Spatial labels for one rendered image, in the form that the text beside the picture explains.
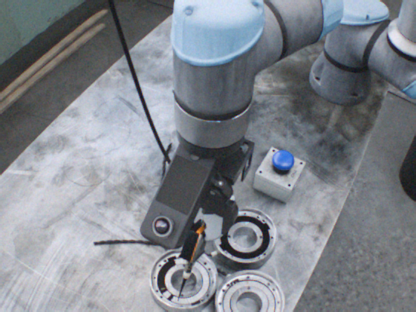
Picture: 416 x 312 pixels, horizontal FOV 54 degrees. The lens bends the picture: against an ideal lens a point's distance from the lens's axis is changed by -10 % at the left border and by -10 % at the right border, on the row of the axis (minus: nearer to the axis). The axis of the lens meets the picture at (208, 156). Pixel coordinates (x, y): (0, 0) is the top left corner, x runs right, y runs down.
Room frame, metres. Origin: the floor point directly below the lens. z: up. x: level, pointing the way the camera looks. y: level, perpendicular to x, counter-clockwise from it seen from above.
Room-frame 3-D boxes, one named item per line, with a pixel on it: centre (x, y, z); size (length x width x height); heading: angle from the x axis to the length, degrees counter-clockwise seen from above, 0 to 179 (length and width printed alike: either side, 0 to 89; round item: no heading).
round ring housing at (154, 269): (0.27, 0.03, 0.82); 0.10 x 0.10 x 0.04
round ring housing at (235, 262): (0.35, -0.07, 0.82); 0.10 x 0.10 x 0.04
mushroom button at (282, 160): (0.48, -0.13, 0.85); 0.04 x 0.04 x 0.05
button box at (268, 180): (0.49, -0.13, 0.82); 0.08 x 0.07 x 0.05; 153
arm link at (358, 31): (0.77, -0.31, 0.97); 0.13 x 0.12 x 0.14; 43
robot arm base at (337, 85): (0.78, -0.30, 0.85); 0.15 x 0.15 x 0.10
